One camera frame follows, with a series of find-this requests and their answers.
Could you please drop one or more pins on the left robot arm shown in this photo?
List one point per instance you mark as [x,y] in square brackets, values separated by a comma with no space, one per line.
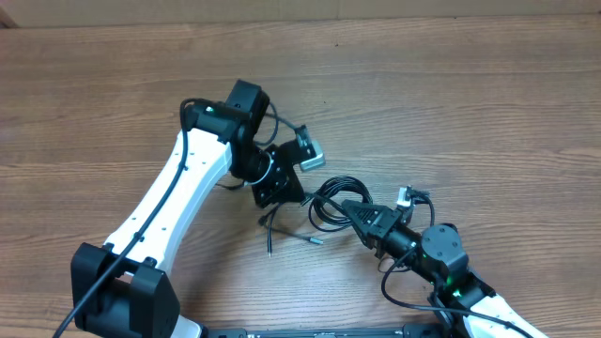
[122,288]

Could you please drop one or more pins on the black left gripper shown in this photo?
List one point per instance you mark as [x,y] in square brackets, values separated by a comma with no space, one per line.
[280,189]

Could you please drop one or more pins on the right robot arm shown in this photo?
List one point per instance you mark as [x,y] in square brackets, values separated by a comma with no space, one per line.
[465,305]

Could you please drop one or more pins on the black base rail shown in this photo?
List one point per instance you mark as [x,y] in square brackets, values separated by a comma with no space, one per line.
[405,331]

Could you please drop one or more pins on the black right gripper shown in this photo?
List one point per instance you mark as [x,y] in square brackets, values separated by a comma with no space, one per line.
[378,227]

